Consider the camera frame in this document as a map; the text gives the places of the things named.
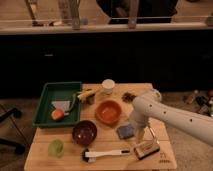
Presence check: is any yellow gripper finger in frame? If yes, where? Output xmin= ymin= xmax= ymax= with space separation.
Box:
xmin=135 ymin=128 xmax=145 ymax=142

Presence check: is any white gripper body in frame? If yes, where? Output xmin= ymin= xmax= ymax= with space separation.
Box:
xmin=129 ymin=110 xmax=149 ymax=128

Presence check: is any blue sponge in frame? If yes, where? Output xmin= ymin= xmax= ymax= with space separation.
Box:
xmin=117 ymin=124 xmax=134 ymax=139

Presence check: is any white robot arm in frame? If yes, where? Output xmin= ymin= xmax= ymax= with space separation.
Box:
xmin=129 ymin=89 xmax=213 ymax=146

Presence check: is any orange bowl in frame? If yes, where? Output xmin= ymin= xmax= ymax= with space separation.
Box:
xmin=95 ymin=100 xmax=122 ymax=125

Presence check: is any metal fork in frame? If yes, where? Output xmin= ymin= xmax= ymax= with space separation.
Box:
xmin=148 ymin=125 xmax=157 ymax=141

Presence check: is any wooden block brush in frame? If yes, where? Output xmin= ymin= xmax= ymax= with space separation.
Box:
xmin=133 ymin=140 xmax=160 ymax=160

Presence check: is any dark brown grape bunch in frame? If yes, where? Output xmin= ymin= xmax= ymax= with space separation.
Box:
xmin=122 ymin=92 xmax=136 ymax=103

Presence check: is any white paper cup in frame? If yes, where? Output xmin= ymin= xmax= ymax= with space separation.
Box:
xmin=102 ymin=79 xmax=115 ymax=95

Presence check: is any white dish brush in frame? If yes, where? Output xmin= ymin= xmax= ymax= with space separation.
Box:
xmin=82 ymin=149 xmax=130 ymax=162

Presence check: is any grey cloth piece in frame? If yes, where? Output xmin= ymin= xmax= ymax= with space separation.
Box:
xmin=51 ymin=101 xmax=70 ymax=111

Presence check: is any orange toy carrot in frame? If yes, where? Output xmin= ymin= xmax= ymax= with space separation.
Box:
xmin=51 ymin=109 xmax=64 ymax=121

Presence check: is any small green cup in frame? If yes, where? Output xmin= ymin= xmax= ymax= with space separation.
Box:
xmin=48 ymin=139 xmax=64 ymax=157

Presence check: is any green plastic tray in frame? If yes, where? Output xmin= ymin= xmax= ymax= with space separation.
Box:
xmin=33 ymin=82 xmax=82 ymax=128

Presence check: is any black office chair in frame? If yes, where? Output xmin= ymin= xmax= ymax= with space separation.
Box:
xmin=0 ymin=103 xmax=27 ymax=156

